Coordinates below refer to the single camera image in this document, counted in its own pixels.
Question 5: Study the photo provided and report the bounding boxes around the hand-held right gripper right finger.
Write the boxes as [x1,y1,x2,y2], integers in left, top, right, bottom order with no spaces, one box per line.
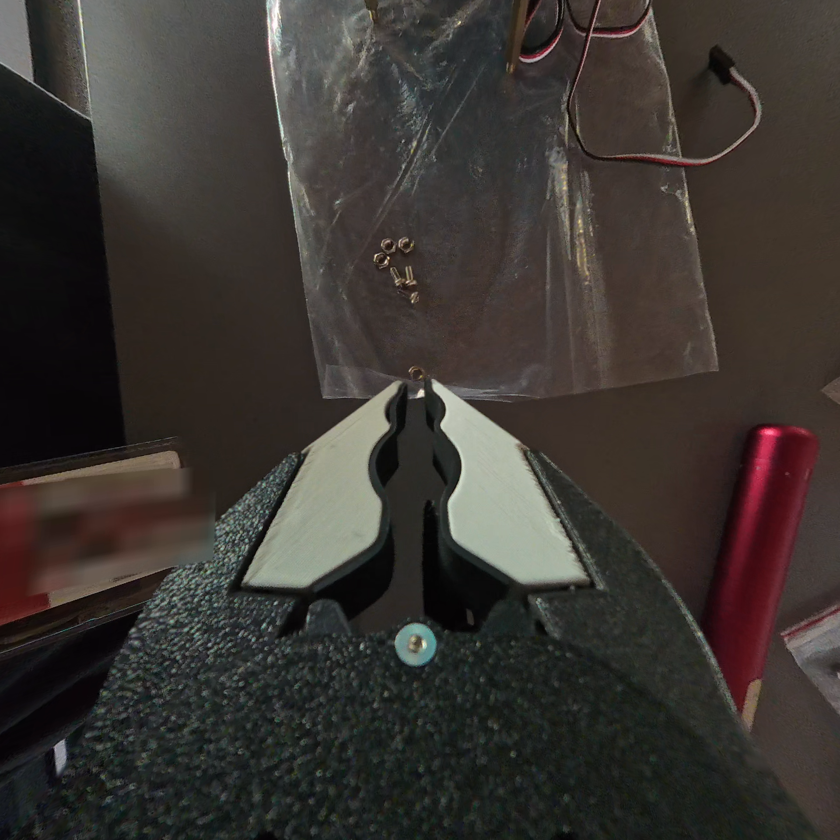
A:
[423,381,592,592]

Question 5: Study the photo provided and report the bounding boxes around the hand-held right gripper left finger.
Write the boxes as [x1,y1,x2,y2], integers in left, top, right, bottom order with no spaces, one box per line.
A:
[239,384,409,595]

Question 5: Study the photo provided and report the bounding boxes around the silver screws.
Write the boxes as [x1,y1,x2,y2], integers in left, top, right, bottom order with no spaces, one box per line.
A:
[371,235,421,306]

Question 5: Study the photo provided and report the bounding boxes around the dark grey desk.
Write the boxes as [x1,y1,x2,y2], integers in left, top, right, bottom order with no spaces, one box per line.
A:
[26,0,840,840]

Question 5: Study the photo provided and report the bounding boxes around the dark red metal tube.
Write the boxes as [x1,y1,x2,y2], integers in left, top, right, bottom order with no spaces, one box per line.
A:
[702,425,820,732]

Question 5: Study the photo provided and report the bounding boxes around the large clear plastic bag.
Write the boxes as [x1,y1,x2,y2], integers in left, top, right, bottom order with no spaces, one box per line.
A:
[266,0,718,403]

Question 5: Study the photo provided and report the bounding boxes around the clear bag with red zip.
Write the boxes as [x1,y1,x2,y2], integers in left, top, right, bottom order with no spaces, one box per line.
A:
[781,604,840,700]

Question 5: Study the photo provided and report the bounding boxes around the person's black clothing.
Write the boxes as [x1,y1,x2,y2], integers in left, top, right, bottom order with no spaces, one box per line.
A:
[0,62,132,788]

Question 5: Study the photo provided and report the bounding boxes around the red lanyard card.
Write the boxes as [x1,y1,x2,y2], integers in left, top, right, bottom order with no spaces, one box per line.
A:
[0,436,185,651]

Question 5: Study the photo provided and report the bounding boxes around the red white servo cable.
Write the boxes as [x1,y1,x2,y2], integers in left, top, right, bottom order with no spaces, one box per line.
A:
[567,0,763,168]
[567,0,656,35]
[518,0,572,64]

